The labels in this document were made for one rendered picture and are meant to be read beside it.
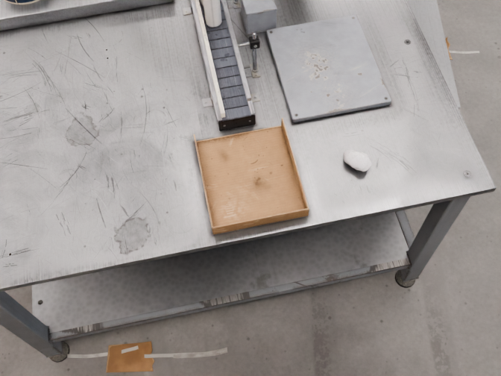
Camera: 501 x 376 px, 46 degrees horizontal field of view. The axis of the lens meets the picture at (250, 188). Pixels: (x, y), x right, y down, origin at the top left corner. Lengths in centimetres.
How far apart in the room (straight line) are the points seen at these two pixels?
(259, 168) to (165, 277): 71
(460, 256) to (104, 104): 153
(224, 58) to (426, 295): 124
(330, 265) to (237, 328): 45
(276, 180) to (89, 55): 75
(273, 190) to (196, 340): 90
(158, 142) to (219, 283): 66
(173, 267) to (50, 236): 67
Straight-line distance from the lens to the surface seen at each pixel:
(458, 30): 325
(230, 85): 175
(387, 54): 192
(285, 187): 160
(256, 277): 215
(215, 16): 187
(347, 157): 164
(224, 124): 169
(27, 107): 190
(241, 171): 163
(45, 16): 209
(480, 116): 293
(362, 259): 220
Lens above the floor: 224
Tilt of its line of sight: 61 degrees down
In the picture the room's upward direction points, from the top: 3 degrees counter-clockwise
